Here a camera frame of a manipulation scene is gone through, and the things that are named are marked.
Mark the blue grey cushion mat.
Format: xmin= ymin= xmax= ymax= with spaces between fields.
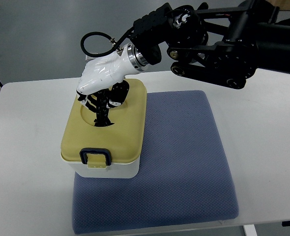
xmin=72 ymin=90 xmax=239 ymax=234

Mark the yellow storage box lid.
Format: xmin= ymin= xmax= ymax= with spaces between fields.
xmin=61 ymin=79 xmax=147 ymax=165

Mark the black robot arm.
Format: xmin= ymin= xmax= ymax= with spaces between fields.
xmin=77 ymin=0 xmax=290 ymax=114

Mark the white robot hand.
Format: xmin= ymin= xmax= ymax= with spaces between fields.
xmin=76 ymin=43 xmax=147 ymax=114

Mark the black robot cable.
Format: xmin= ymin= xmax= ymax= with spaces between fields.
xmin=80 ymin=32 xmax=122 ymax=59

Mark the white table leg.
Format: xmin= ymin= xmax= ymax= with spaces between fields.
xmin=243 ymin=224 xmax=258 ymax=236

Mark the dark blue front latch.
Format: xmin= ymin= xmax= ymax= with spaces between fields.
xmin=79 ymin=147 xmax=112 ymax=167

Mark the white storage box base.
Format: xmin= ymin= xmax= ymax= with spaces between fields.
xmin=65 ymin=156 xmax=140 ymax=178

